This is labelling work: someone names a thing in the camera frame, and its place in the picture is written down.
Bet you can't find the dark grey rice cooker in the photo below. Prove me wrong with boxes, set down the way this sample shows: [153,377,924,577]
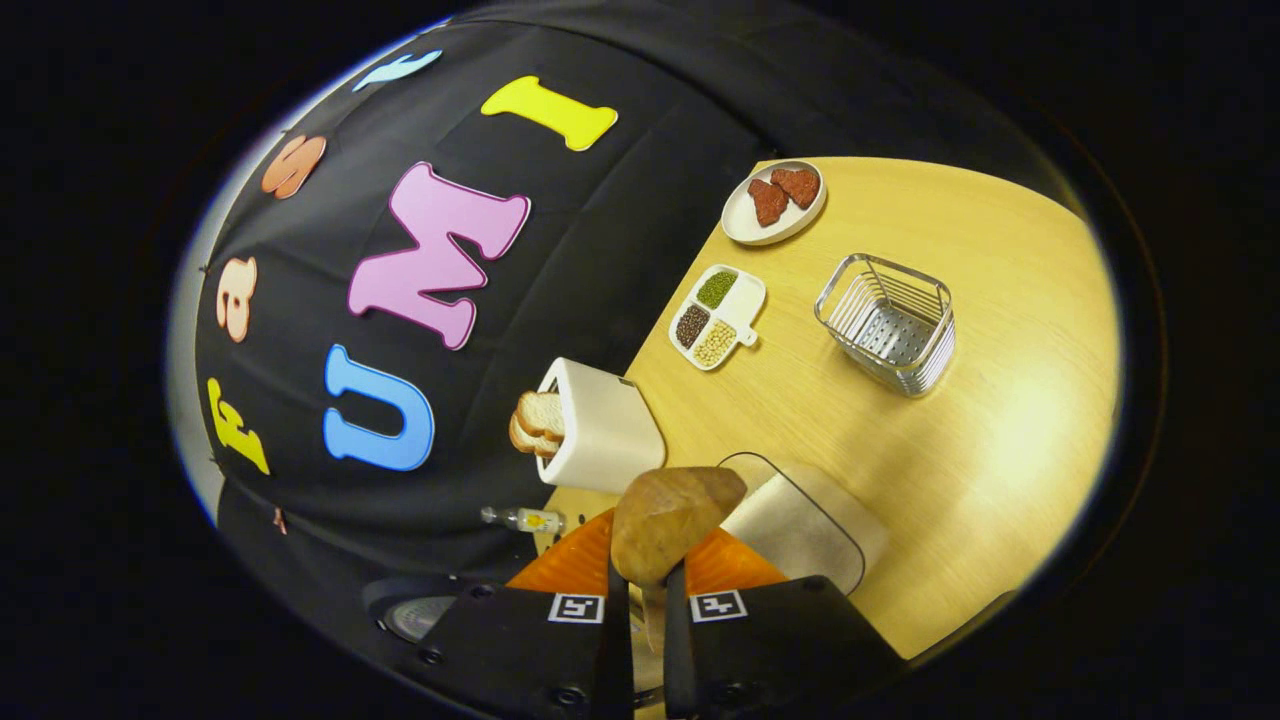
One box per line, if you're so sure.
[362,572,501,666]

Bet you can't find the white round plate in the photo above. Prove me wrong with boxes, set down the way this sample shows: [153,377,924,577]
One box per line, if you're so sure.
[721,160,828,247]

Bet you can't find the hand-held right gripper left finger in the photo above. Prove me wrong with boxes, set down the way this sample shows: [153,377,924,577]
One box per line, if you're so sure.
[405,508,636,720]

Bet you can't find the white toaster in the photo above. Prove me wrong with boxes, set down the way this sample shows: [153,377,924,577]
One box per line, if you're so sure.
[537,357,667,495]

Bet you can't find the white divided dish of beans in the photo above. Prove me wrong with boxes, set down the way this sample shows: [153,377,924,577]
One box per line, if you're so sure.
[668,264,768,372]

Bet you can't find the black backdrop cloth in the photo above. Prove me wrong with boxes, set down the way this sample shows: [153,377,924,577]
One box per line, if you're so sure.
[195,0,1081,641]

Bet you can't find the glass bottle with yellow label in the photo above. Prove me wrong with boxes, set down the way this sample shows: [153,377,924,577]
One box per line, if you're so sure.
[480,506,567,536]

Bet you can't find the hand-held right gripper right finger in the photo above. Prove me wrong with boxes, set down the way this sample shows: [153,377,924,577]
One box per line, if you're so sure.
[663,528,908,720]

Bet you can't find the toast slice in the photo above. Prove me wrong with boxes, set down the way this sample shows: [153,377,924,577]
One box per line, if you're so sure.
[508,415,561,460]
[515,391,567,441]

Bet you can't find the metal wire chopstick holder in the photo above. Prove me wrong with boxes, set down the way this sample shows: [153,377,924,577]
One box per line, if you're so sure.
[814,253,956,399]

